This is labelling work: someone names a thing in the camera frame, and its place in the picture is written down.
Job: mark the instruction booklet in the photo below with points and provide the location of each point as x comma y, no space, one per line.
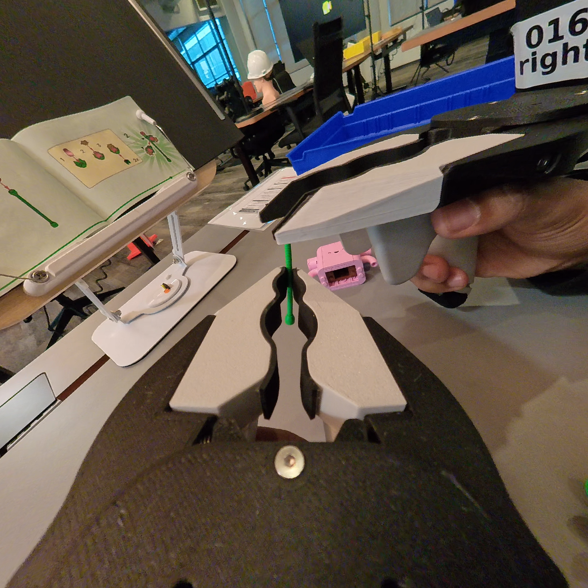
46,183

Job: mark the white hard hat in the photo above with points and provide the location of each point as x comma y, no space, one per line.
259,62

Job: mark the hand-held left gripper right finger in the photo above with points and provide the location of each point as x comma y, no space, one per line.
353,363

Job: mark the green toy brick stem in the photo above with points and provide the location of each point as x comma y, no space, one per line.
289,303

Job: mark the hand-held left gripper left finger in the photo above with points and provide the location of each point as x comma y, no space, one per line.
220,367

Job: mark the wooden top office desk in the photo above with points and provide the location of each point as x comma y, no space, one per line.
275,105
459,23

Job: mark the blue plastic bin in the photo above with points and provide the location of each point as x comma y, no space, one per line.
390,119

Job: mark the person's right hand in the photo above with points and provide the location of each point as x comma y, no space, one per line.
528,229

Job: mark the pink toy brick pot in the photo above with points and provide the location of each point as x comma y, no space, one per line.
330,257

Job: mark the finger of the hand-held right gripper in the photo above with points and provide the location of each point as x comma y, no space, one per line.
376,149
381,202

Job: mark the white book stand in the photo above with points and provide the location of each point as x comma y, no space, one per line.
183,285

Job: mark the mannequin head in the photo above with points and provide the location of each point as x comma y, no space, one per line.
268,89

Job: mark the dark grey board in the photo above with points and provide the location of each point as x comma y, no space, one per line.
92,55

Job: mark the black office chair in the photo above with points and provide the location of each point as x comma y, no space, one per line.
69,312
328,69

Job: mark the laminated paper sheet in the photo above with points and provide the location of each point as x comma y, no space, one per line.
257,206

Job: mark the tripod with camera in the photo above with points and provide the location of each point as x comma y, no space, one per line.
370,18

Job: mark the yellow plastic bin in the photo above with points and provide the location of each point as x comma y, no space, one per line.
363,46

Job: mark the black monitor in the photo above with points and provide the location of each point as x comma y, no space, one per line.
321,18

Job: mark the red orange floor cone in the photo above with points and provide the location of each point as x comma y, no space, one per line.
142,248

